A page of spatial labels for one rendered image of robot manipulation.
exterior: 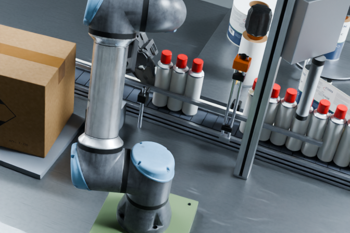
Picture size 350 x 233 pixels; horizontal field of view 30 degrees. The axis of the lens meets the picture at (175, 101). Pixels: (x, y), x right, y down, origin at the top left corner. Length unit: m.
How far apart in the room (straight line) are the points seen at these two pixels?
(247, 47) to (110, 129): 0.78
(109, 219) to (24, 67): 0.49
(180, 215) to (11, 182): 0.50
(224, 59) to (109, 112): 0.94
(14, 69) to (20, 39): 0.16
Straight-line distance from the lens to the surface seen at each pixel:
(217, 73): 2.38
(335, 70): 2.55
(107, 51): 1.58
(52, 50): 1.97
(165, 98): 2.15
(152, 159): 1.65
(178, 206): 1.87
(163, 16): 1.56
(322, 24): 1.75
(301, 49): 1.75
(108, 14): 1.55
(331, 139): 2.06
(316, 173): 2.11
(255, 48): 2.25
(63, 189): 1.94
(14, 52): 1.96
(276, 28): 1.73
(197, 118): 2.15
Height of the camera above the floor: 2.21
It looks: 37 degrees down
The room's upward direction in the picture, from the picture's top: 9 degrees clockwise
